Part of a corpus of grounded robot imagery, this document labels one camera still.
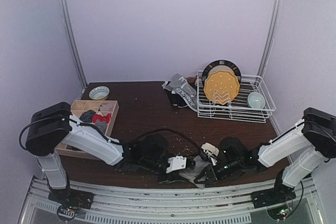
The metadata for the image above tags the aluminium corner post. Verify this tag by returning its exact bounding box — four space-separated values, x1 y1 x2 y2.
59 0 88 90
257 0 282 77

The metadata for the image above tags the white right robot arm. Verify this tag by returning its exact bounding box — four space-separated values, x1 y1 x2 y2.
194 108 335 191

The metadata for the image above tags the yellow scalloped plate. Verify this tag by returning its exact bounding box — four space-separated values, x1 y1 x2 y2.
203 70 240 105

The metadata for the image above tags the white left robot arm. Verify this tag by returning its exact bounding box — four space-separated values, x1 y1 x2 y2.
19 102 195 190

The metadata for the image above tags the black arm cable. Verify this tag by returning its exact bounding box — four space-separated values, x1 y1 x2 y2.
296 119 336 196
19 115 208 161

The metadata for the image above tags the pale green glass bowl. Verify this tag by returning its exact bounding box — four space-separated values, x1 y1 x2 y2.
247 92 266 109

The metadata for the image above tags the dark striped rolled underwear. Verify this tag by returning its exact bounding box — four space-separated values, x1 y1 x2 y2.
79 110 96 123

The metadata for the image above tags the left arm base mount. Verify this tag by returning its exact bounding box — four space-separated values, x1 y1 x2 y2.
47 180 94 223

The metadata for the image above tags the wooden compartment organizer box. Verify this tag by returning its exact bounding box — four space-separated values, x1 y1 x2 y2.
56 100 119 160

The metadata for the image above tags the red rolled underwear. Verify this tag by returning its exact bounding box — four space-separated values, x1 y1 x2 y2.
92 113 111 124

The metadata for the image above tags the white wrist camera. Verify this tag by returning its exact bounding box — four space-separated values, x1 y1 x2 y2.
204 150 218 166
166 156 187 174

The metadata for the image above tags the right aluminium corner post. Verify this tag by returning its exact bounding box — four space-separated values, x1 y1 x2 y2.
257 0 282 77

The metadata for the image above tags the left aluminium corner post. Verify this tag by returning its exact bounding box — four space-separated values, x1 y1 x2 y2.
59 0 88 90

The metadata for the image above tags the black underwear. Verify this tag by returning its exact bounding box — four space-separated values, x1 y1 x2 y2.
166 91 188 108

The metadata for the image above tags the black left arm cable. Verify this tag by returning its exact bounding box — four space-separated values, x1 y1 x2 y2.
19 115 208 161

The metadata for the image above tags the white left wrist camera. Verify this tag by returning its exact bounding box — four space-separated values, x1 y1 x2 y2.
166 156 187 174

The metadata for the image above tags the grey underwear white waistband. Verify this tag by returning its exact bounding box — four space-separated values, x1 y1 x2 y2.
179 143 219 189

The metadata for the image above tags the pink beige rolled underwear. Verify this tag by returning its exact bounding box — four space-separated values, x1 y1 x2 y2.
99 103 116 112

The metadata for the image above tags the white wire dish rack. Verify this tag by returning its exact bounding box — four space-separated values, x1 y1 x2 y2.
196 70 276 123

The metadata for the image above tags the blue yellow patterned bowl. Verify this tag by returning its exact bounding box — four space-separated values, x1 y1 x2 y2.
89 86 110 100

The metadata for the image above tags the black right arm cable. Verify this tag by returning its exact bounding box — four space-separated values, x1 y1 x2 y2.
296 119 336 196

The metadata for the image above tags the black rimmed plate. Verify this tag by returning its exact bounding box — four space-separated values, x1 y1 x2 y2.
201 60 241 85

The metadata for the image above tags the grey striped rolled underwear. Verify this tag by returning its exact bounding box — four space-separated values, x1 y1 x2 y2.
94 120 108 133

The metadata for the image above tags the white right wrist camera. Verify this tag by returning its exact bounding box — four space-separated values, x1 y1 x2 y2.
204 150 218 166

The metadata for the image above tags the brown cloth item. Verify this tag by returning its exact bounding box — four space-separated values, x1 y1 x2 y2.
187 77 197 84

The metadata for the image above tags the aluminium rail front frame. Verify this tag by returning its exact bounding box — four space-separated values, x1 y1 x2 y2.
18 178 327 223

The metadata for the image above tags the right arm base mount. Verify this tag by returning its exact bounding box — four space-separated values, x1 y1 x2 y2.
251 179 296 221

